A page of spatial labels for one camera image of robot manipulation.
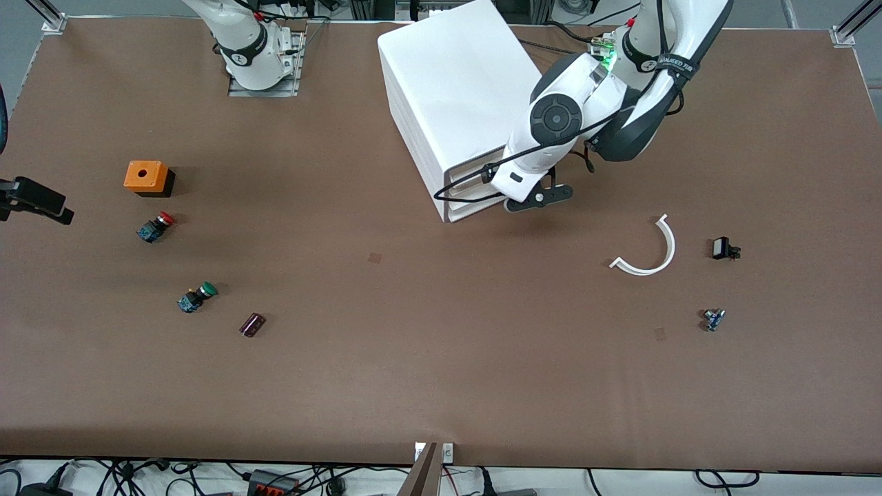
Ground white drawer cabinet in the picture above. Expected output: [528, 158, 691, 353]
[377, 0, 546, 224]

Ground white curved plastic piece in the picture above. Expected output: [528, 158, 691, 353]
[609, 214, 677, 277]

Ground black power strip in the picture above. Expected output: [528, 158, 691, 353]
[247, 469, 302, 496]

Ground orange box with hole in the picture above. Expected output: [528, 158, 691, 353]
[124, 161, 176, 198]

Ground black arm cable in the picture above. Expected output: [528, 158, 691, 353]
[433, 114, 621, 205]

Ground black tabletop cable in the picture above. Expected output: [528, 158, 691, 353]
[517, 19, 624, 57]

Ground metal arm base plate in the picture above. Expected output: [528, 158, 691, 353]
[228, 29, 307, 98]

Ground brown wooden post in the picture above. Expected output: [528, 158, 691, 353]
[398, 442, 442, 496]

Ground green pushbutton switch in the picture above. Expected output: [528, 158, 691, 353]
[177, 281, 219, 315]

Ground black looped floor cable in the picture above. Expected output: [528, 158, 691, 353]
[695, 469, 761, 489]

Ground aluminium profile post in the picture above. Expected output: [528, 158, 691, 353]
[830, 0, 882, 48]
[26, 0, 68, 34]

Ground red pushbutton switch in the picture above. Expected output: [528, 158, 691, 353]
[136, 211, 176, 243]

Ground black tangled floor cables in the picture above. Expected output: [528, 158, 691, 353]
[0, 457, 238, 496]

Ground black bracket device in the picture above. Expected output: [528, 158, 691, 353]
[0, 176, 75, 226]

